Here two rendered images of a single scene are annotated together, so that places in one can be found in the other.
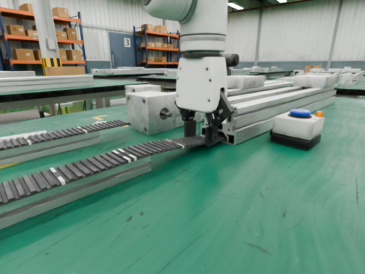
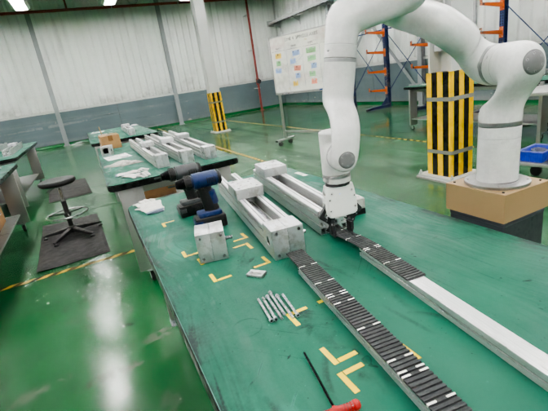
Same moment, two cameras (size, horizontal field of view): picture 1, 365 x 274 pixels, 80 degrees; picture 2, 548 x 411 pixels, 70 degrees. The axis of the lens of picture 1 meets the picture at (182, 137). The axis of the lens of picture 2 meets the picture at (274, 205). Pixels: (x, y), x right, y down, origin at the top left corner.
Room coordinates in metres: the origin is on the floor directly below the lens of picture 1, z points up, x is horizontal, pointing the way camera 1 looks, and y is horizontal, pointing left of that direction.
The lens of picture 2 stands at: (0.08, 1.07, 1.30)
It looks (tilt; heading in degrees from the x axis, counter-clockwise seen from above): 18 degrees down; 298
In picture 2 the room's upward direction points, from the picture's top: 9 degrees counter-clockwise
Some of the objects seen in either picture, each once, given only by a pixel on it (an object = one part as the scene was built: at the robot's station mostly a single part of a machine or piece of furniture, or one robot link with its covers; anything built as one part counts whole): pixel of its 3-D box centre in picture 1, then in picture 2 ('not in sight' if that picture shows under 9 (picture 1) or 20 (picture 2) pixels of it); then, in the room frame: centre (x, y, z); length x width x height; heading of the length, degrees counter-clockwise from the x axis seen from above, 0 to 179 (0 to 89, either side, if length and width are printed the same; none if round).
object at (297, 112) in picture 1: (299, 114); not in sight; (0.47, -0.26, 0.84); 0.04 x 0.04 x 0.02
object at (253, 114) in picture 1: (288, 103); (290, 192); (0.76, -0.37, 0.82); 0.80 x 0.10 x 0.09; 134
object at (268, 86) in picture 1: (240, 97); (247, 202); (0.89, -0.24, 0.82); 0.80 x 0.10 x 0.09; 134
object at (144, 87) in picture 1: (144, 99); (214, 240); (0.81, 0.14, 0.83); 0.11 x 0.10 x 0.10; 37
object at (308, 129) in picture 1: (293, 128); (348, 205); (0.47, -0.25, 0.81); 0.10 x 0.08 x 0.06; 44
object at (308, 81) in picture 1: (314, 83); (271, 170); (0.93, -0.55, 0.87); 0.16 x 0.11 x 0.07; 134
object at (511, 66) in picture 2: not in sight; (509, 85); (-0.02, -0.31, 1.17); 0.19 x 0.12 x 0.24; 124
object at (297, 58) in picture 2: not in sight; (307, 90); (2.63, -5.62, 0.97); 1.51 x 0.50 x 1.95; 161
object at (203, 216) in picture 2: not in sight; (198, 201); (1.00, -0.06, 0.89); 0.20 x 0.08 x 0.22; 47
